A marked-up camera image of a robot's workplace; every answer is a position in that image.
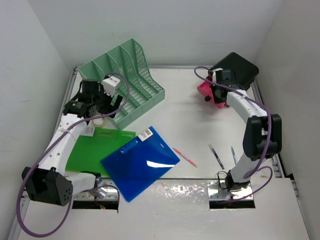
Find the mint green file organizer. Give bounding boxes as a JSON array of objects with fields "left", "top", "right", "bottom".
[{"left": 78, "top": 39, "right": 165, "bottom": 130}]

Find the black pink drawer box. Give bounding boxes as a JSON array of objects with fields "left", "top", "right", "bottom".
[{"left": 196, "top": 51, "right": 260, "bottom": 110}]

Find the clear tape roll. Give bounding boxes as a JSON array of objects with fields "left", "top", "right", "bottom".
[{"left": 91, "top": 117, "right": 107, "bottom": 128}]

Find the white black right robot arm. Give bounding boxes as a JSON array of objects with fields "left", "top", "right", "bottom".
[{"left": 209, "top": 68, "right": 282, "bottom": 192}]

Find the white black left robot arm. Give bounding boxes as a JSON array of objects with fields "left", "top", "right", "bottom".
[{"left": 22, "top": 75, "right": 123, "bottom": 206}]

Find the green plastic folder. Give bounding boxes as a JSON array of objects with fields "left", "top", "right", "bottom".
[{"left": 65, "top": 128, "right": 136, "bottom": 177}]

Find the blue plastic folder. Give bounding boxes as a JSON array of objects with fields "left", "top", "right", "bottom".
[{"left": 100, "top": 126, "right": 180, "bottom": 202}]

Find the purple clear pen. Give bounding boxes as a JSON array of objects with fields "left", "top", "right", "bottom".
[{"left": 208, "top": 144, "right": 225, "bottom": 170}]

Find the red pen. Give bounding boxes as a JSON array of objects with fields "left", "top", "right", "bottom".
[{"left": 172, "top": 147, "right": 198, "bottom": 168}]

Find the blue clear pen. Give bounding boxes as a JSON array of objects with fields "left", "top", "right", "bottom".
[{"left": 230, "top": 146, "right": 238, "bottom": 165}]

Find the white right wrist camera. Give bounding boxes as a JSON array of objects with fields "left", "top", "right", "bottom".
[{"left": 212, "top": 68, "right": 223, "bottom": 73}]

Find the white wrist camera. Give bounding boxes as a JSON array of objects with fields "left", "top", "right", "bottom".
[
  {"left": 101, "top": 76, "right": 121, "bottom": 97},
  {"left": 212, "top": 68, "right": 223, "bottom": 73}
]

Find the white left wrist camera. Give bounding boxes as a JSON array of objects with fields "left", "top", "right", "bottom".
[{"left": 101, "top": 76, "right": 121, "bottom": 97}]

